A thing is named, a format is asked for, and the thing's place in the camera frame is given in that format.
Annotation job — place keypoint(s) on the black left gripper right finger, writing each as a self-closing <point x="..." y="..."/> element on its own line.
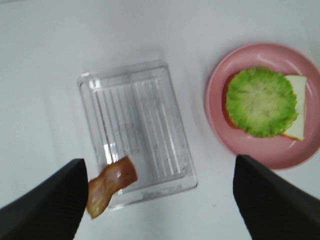
<point x="271" y="207"/>

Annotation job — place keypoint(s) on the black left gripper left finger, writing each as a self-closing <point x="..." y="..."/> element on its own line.
<point x="51" y="211"/>

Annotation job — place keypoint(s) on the bacon strip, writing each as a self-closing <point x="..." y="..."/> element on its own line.
<point x="113" y="178"/>

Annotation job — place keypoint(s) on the bread slice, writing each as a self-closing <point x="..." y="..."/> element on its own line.
<point x="296" y="129"/>

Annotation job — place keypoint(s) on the green lettuce leaf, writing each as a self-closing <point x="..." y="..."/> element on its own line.
<point x="261" y="102"/>

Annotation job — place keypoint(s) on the pink round plate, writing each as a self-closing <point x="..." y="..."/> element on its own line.
<point x="278" y="152"/>

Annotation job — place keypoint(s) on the left clear plastic container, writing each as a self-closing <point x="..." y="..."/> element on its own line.
<point x="131" y="110"/>

